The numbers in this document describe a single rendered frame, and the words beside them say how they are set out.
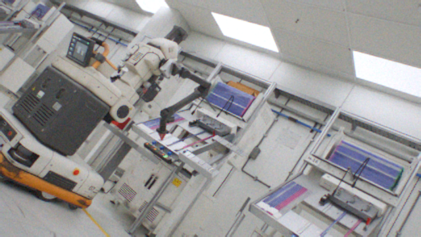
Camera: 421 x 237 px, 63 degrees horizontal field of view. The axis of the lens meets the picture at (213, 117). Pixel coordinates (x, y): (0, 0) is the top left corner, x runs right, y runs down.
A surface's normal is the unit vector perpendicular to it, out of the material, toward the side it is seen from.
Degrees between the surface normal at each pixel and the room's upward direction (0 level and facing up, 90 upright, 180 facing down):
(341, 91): 90
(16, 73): 90
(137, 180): 90
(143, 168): 90
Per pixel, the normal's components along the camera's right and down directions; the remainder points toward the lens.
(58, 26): 0.71, 0.37
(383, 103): -0.40, -0.48
